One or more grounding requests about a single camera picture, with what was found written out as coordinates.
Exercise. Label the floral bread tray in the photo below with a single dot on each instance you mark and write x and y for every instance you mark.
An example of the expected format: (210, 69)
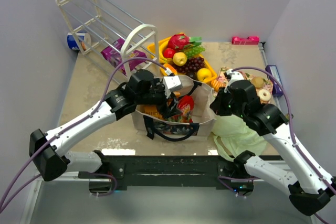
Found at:
(268, 85)

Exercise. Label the orange mango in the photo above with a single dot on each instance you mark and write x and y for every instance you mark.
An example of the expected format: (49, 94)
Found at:
(170, 68)

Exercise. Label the white glazed donut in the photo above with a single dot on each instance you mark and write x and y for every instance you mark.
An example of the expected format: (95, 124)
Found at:
(264, 95)

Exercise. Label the red apple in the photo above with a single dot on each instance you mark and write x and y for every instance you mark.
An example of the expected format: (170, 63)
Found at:
(168, 53)

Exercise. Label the white metal shelf rack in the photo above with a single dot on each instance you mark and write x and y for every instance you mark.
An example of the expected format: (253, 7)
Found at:
(107, 22)

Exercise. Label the green grape bunch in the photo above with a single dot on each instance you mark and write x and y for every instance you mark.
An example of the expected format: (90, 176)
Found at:
(194, 51)

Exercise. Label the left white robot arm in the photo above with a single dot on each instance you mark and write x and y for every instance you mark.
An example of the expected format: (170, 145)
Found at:
(51, 151)

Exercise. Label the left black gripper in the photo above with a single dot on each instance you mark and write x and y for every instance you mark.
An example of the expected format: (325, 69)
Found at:
(166, 102)

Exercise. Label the yellow pear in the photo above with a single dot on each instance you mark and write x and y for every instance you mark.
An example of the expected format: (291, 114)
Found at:
(179, 58)

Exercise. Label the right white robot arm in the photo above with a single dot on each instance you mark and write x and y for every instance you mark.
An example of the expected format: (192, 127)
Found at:
(308, 186)

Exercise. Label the purple snack bag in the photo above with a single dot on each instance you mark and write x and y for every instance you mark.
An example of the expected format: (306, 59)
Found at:
(114, 57)

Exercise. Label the long baguette loaf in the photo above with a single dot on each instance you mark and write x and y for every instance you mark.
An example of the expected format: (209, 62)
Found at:
(216, 85)

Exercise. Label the pink dragon fruit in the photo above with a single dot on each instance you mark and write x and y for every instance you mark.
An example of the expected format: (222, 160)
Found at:
(182, 41)

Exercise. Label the cream canvas tote bag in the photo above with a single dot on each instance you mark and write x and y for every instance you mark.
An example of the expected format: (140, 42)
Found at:
(194, 122)

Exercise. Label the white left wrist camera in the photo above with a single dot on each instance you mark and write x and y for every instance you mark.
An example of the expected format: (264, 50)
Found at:
(171, 81)

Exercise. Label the light green plastic bag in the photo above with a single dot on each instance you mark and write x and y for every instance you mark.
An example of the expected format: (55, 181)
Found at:
(232, 137)

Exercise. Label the purple grape bunch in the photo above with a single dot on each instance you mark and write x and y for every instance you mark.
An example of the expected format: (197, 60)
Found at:
(192, 65)

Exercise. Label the yellow plastic fruit tray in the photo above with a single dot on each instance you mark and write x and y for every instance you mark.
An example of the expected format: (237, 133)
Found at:
(151, 48)

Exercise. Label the red gummy candy bag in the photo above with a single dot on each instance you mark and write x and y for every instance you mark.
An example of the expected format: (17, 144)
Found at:
(185, 105)

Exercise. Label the round bread roll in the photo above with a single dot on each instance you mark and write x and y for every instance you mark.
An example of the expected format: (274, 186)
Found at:
(258, 82)

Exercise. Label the pink box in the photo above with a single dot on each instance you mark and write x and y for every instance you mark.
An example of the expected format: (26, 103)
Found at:
(252, 40)

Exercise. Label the blue white can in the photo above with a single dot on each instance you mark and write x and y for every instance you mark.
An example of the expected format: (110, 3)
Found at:
(84, 39)

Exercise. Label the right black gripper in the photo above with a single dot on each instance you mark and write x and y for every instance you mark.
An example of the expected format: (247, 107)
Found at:
(220, 103)

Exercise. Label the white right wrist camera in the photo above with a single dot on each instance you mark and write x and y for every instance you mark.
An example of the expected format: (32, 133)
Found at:
(233, 76)

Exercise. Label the yellow banana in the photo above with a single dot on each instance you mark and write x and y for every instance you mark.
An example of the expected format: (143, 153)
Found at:
(162, 46)

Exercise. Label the orange kettle chips bag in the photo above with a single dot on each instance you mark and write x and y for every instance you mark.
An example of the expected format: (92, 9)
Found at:
(152, 109)

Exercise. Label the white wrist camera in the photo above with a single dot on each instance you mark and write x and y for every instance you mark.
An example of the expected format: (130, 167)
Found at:
(233, 76)
(171, 81)

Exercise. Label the yellow apple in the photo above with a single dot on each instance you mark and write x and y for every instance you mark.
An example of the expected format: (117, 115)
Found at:
(203, 75)

